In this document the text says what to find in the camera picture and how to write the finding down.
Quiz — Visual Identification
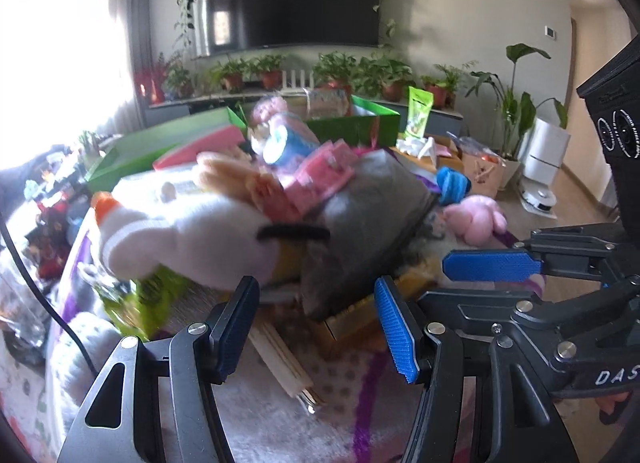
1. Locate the black cable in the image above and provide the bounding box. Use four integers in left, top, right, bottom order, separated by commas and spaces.
0, 213, 98, 376

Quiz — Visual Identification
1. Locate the green standing packet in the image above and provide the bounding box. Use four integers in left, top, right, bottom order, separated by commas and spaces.
402, 86, 435, 140

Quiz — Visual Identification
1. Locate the pink plush toy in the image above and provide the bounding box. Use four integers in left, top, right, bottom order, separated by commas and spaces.
442, 194, 508, 245

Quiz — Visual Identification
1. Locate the white tissue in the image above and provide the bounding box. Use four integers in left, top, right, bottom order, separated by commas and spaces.
397, 137, 436, 159

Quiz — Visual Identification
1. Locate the pink plastic hair clip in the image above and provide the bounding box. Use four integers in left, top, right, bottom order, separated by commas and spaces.
282, 139, 358, 216

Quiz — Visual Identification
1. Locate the grey fabric pouch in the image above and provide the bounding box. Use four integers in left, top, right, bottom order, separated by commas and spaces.
300, 148, 441, 321

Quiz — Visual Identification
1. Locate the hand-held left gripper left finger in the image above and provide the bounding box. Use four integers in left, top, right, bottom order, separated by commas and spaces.
65, 275, 261, 463

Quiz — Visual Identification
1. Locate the red decoration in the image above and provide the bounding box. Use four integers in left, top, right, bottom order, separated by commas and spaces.
135, 56, 168, 104

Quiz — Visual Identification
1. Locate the person's right hand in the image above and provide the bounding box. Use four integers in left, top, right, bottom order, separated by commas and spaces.
597, 390, 633, 425

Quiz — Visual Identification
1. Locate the yellow box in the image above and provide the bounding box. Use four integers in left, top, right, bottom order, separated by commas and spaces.
312, 265, 451, 356

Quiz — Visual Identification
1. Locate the large leaf floor plant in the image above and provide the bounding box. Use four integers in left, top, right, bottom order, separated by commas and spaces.
465, 43, 571, 164

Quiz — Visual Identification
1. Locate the white robot vacuum dock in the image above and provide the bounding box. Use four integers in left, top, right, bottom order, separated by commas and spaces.
517, 116, 572, 216

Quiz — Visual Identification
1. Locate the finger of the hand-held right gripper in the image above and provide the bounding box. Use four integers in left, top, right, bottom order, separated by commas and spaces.
417, 273, 636, 374
442, 224, 633, 289

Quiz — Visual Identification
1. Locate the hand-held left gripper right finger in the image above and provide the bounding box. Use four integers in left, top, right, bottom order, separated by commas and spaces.
374, 276, 576, 463

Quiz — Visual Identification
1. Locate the purple grey blanket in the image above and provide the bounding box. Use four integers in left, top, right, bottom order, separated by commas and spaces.
45, 208, 551, 463

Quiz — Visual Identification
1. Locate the white plush duck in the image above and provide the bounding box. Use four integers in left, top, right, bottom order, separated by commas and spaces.
90, 190, 286, 291

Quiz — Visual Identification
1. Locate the green cardboard box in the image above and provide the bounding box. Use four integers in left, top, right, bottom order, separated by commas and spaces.
85, 93, 401, 194

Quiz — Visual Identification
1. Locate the pink flat box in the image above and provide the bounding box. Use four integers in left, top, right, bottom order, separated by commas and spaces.
152, 123, 247, 174

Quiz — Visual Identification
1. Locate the colourful snack pack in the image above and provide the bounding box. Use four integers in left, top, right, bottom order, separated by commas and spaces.
304, 87, 353, 119

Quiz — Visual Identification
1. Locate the green snack packet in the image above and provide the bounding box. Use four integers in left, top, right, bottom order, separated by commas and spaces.
97, 265, 191, 339

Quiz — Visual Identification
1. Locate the white picket fence decoration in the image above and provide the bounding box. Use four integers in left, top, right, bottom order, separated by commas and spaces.
280, 69, 315, 91

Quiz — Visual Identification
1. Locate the clear plastic bag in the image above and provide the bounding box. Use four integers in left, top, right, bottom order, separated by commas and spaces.
447, 132, 493, 156

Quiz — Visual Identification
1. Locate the wooden folding fan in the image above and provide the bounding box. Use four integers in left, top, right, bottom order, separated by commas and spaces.
247, 323, 328, 414

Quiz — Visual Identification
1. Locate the potted green plant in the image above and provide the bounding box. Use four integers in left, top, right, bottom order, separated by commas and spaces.
210, 56, 251, 94
160, 50, 196, 99
250, 53, 288, 91
420, 60, 478, 109
352, 56, 416, 101
312, 50, 358, 89

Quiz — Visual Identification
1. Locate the grey curtain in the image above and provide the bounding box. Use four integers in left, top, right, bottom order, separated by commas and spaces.
115, 0, 153, 134

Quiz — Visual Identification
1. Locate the snack tub with blue lid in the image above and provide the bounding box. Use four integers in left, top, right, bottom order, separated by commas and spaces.
250, 97, 321, 166

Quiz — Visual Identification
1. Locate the red patterned bag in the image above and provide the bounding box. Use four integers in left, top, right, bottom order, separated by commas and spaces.
25, 198, 71, 279

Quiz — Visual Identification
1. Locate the tan plush bread toy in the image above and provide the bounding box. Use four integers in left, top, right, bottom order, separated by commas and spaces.
192, 148, 281, 216

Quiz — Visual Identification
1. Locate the paper gift bag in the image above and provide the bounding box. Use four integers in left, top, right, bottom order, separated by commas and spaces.
460, 150, 521, 199

